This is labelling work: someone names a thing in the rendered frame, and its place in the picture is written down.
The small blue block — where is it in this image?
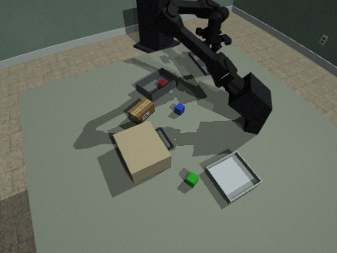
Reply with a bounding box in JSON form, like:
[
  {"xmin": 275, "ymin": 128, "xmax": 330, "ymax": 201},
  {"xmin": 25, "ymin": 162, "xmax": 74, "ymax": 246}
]
[{"xmin": 174, "ymin": 103, "xmax": 185, "ymax": 116}]

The brown cardboard box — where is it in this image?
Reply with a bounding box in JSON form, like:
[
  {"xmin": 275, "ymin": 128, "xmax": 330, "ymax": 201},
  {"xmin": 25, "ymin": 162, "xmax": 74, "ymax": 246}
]
[{"xmin": 128, "ymin": 97, "xmax": 155, "ymax": 124}]

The red block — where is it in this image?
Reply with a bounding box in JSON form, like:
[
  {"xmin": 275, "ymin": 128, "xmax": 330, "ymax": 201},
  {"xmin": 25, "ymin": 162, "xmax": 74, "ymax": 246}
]
[{"xmin": 158, "ymin": 80, "xmax": 167, "ymax": 89}]

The green block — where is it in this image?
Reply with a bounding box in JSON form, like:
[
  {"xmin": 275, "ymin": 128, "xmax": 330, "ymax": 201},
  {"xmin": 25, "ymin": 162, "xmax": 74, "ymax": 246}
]
[{"xmin": 186, "ymin": 172, "xmax": 199, "ymax": 188}]

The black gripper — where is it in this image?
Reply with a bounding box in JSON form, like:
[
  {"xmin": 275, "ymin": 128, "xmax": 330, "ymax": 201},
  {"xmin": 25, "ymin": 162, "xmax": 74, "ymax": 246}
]
[{"xmin": 202, "ymin": 27, "xmax": 232, "ymax": 53}]

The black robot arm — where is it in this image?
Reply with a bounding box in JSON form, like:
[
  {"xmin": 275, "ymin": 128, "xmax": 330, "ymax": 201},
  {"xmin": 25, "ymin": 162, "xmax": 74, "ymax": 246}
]
[{"xmin": 155, "ymin": 0, "xmax": 249, "ymax": 96}]

